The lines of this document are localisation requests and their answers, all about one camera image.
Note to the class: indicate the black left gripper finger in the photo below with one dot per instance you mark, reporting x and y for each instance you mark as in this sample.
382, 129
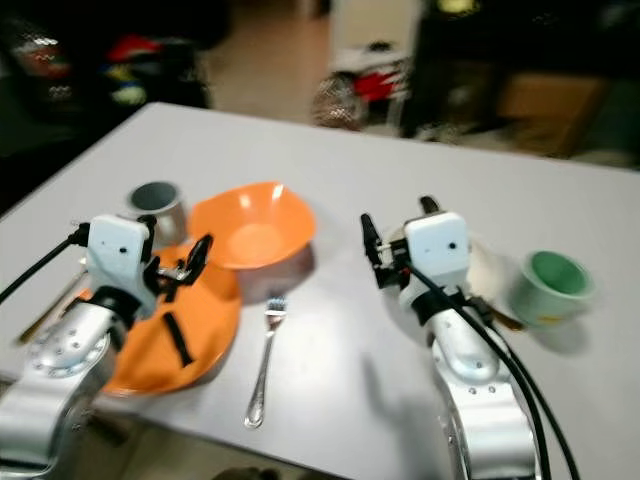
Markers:
198, 260

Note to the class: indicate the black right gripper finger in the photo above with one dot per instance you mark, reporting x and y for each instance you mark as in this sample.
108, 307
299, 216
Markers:
430, 206
374, 240

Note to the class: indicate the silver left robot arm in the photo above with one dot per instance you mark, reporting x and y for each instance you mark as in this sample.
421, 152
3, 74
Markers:
60, 400

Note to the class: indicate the orange plastic plate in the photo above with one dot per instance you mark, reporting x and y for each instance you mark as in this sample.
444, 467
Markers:
212, 320

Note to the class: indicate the black tape strip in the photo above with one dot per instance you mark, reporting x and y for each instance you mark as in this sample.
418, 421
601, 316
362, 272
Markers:
178, 340

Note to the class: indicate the orange plastic bowl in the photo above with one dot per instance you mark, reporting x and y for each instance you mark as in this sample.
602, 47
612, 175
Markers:
255, 235

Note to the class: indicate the grey mug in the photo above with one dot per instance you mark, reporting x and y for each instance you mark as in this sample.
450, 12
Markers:
157, 198

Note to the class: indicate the red cloth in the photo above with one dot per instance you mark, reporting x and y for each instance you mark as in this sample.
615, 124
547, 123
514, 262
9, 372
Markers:
375, 85
135, 48

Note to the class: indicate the patterned bag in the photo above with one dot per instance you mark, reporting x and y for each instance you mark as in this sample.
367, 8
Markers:
335, 103

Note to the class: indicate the black shelf unit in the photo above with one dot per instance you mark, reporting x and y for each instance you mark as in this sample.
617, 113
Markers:
460, 60

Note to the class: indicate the brown cardboard box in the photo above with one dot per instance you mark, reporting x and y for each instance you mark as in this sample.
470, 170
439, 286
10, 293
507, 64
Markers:
550, 110

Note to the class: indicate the black backpack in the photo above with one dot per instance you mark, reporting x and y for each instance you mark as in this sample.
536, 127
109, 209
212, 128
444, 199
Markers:
178, 82

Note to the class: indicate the white rack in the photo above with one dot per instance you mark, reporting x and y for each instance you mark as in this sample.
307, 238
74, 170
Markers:
370, 25

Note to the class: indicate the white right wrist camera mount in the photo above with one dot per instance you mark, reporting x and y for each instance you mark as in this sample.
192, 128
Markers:
438, 248

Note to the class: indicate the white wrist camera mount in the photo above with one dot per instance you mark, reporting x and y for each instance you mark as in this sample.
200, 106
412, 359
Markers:
438, 248
120, 250

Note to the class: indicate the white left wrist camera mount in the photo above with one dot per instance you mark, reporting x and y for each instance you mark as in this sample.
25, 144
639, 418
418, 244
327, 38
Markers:
120, 250

